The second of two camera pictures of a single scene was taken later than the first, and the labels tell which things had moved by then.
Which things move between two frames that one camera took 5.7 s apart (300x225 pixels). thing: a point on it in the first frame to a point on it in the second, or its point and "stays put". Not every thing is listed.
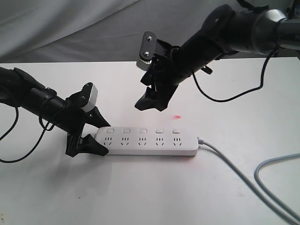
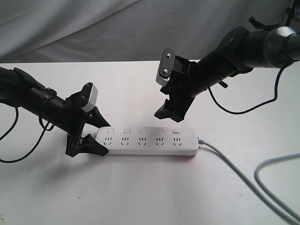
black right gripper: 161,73 to 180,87
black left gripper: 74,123 stays put
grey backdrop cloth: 45,31 stays put
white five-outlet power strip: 149,141 stays put
